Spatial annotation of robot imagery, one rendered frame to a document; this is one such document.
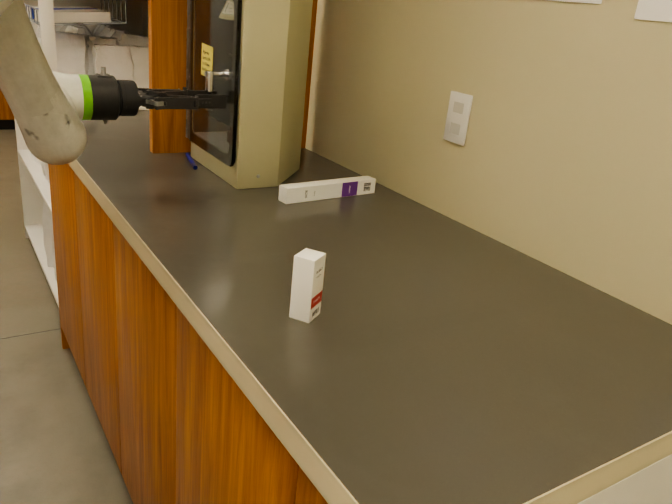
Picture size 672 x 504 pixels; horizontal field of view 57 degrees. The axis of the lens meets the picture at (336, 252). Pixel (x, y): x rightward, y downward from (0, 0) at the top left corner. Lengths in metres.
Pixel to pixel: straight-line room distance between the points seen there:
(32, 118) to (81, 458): 1.23
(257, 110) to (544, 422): 0.98
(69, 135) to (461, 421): 0.85
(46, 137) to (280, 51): 0.56
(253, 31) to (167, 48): 0.39
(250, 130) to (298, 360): 0.78
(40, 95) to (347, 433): 0.78
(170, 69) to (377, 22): 0.57
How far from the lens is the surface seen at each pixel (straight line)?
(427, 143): 1.57
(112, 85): 1.38
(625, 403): 0.89
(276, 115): 1.50
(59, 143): 1.24
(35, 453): 2.21
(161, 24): 1.77
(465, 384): 0.83
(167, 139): 1.81
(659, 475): 0.91
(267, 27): 1.47
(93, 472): 2.10
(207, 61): 1.61
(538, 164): 1.33
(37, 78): 1.17
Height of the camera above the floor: 1.37
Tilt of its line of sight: 22 degrees down
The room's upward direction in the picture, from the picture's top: 6 degrees clockwise
